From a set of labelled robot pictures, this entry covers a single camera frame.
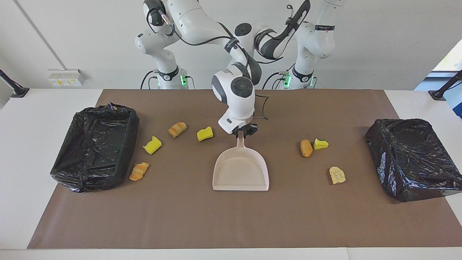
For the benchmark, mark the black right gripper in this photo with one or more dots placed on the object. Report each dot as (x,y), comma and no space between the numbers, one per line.
(242,128)

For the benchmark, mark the beige plastic dustpan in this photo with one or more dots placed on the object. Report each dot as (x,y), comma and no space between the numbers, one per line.
(240,169)

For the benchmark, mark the brown bread roll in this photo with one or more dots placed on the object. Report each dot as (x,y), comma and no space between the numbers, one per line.
(306,148)

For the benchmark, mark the striped orange croissant piece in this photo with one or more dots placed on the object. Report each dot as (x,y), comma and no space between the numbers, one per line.
(139,172)
(177,130)

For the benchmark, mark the yellow and green sponge piece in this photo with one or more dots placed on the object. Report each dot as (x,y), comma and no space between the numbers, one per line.
(320,144)

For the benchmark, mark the pale yellow bread piece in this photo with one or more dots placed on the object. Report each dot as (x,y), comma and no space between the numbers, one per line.
(337,175)

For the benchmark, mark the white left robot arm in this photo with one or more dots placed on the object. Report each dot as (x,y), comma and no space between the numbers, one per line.
(317,39)

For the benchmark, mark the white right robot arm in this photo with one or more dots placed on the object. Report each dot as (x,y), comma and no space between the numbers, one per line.
(195,21)

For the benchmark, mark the black bag-lined bin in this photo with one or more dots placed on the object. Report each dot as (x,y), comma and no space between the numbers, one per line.
(411,159)
(94,151)

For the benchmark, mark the brown table mat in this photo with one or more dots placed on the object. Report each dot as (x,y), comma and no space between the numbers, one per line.
(180,216)

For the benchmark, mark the black clamp stand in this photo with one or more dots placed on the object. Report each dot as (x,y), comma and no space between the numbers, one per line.
(14,88)
(442,92)

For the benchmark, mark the white wall socket box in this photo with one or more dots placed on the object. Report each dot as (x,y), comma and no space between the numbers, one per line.
(65,77)

